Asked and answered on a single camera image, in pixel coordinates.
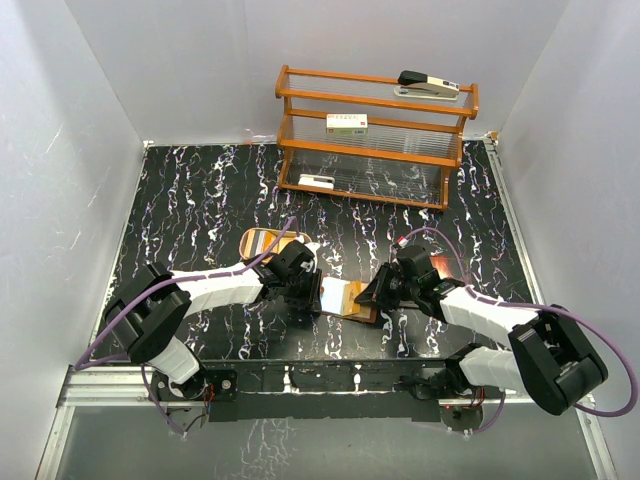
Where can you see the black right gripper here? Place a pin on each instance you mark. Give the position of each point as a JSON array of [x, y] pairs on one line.
[[372, 293]]

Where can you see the black and beige stapler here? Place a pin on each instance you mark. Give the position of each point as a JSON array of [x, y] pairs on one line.
[[412, 84]]

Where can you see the beige oval card tray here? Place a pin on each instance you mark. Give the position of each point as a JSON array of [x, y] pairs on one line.
[[286, 238]]

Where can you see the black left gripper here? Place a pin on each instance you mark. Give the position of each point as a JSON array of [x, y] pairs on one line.
[[311, 301]]

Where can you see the brown leather card holder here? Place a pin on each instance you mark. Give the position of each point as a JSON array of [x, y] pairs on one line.
[[337, 298]]

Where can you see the dark book three days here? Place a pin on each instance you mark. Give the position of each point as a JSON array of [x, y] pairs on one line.
[[451, 267]]

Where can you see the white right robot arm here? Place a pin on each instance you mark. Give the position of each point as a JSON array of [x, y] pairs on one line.
[[542, 353]]

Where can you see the white staples box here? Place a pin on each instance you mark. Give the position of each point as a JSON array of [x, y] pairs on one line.
[[346, 124]]

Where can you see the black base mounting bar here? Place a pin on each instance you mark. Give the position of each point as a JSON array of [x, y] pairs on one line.
[[409, 388]]

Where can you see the orange wooden shelf rack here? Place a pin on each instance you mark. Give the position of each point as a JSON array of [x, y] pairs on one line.
[[412, 148]]

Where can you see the yellow VIP credit card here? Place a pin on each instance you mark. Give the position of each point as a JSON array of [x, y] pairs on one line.
[[351, 290]]

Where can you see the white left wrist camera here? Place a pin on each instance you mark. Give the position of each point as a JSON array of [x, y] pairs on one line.
[[312, 246]]

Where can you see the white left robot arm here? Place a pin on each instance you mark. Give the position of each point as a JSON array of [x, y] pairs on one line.
[[146, 313]]

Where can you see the small white box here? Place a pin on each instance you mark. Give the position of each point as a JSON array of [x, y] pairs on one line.
[[316, 181]]

